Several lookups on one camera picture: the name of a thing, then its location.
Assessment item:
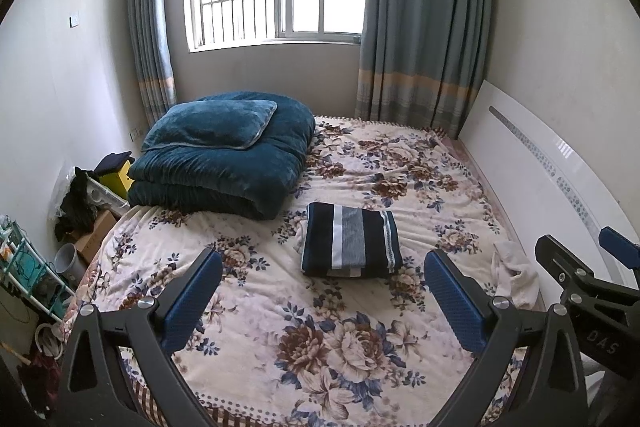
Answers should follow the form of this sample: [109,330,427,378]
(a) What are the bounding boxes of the wide teal striped curtain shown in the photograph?
[354,0,496,140]

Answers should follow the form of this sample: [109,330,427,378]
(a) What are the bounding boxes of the grey plastic bucket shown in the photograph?
[55,243,88,285]

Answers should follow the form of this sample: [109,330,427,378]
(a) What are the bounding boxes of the dark red cloth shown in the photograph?
[20,352,63,415]

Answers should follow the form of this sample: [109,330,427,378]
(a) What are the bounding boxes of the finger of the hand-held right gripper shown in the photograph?
[534,234,608,308]
[599,227,640,270]

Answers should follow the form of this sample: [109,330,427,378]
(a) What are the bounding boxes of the white wire storage rack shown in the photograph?
[0,214,76,323]

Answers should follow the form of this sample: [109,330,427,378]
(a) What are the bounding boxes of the cardboard box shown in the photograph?
[70,209,118,264]

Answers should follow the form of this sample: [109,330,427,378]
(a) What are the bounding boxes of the white crumpled cloth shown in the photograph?
[490,239,542,311]

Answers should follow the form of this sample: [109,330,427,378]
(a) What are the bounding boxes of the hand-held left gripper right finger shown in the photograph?
[423,248,597,427]

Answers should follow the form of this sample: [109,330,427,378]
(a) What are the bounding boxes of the black clothes pile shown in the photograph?
[54,166,101,242]

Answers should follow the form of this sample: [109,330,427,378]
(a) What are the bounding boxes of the folded teal duvet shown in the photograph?
[127,92,316,221]

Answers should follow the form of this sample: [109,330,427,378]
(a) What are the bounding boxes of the yellow box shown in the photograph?
[100,161,136,200]

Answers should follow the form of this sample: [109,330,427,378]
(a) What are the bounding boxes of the white plastic container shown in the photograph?
[86,174,132,219]

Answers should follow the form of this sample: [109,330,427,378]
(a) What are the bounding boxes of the white bed headboard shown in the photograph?
[457,79,640,308]

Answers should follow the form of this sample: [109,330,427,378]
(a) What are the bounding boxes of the narrow teal striped curtain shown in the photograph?
[127,0,179,128]

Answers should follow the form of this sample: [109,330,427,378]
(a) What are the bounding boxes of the dark navy cloth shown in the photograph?
[94,151,133,175]

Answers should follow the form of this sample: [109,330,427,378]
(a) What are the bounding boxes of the floral plaid fleece blanket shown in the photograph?
[62,114,547,427]

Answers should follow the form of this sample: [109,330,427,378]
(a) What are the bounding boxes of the teal pillow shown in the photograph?
[141,100,278,152]

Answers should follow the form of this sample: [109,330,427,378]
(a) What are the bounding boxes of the striped navy grey white garment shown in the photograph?
[295,202,404,279]

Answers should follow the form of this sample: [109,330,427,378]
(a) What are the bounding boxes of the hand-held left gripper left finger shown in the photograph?
[59,248,224,427]

